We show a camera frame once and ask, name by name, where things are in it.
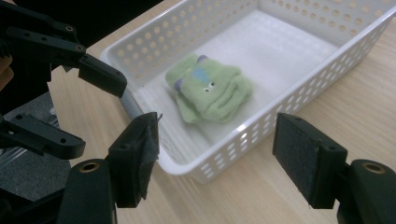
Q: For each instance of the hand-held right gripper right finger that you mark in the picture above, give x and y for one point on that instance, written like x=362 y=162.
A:
x=306 y=161

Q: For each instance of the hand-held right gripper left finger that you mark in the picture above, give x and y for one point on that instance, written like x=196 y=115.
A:
x=132 y=158

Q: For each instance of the white perforated plastic basket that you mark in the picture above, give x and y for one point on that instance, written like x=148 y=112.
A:
x=280 y=62

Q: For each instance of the green fuzzy glove with face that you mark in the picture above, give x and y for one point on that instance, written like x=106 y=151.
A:
x=214 y=90

